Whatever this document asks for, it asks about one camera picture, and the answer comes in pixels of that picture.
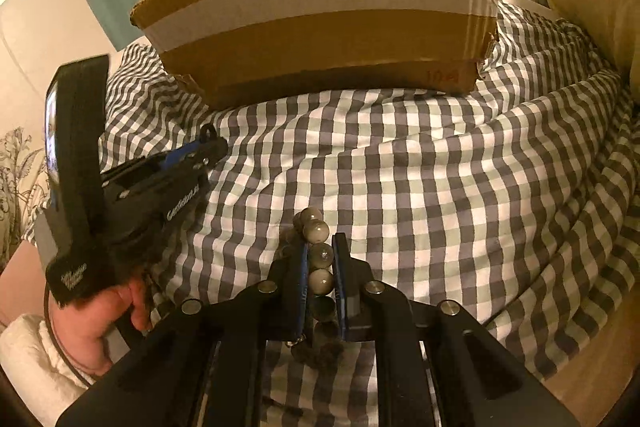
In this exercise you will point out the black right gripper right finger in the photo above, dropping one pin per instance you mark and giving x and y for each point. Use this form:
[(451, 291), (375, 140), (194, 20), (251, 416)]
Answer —
[(435, 364)]

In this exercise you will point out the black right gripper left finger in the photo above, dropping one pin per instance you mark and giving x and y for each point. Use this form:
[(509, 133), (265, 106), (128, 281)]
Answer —
[(202, 364)]

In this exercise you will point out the person's left hand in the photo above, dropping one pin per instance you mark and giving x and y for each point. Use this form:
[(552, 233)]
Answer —
[(80, 327)]

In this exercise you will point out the floral white bedsheet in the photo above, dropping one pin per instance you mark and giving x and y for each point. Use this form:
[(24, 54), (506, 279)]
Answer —
[(24, 189)]

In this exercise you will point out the grey white checkered cloth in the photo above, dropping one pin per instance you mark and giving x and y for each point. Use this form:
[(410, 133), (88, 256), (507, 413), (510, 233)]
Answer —
[(520, 200)]

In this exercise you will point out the brown cardboard box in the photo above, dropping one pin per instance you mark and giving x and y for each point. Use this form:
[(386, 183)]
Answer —
[(241, 52)]

